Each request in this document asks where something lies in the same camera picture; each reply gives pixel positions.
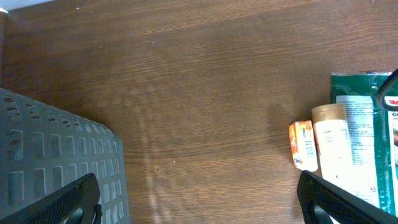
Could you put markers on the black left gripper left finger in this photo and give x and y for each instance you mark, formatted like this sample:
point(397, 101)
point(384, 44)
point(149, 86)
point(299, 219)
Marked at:
point(77, 202)

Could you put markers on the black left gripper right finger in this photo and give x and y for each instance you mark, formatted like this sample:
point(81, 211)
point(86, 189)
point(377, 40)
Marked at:
point(323, 202)

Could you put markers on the orange tissue packet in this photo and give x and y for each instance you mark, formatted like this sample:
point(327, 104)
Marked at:
point(302, 144)

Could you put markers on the white cream tube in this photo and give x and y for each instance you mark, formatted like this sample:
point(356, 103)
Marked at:
point(337, 161)

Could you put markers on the green 3M wipes pack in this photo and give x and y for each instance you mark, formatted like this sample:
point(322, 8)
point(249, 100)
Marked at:
point(373, 134)

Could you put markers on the grey plastic mesh basket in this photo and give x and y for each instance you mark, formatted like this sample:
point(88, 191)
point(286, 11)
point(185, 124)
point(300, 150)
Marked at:
point(44, 148)

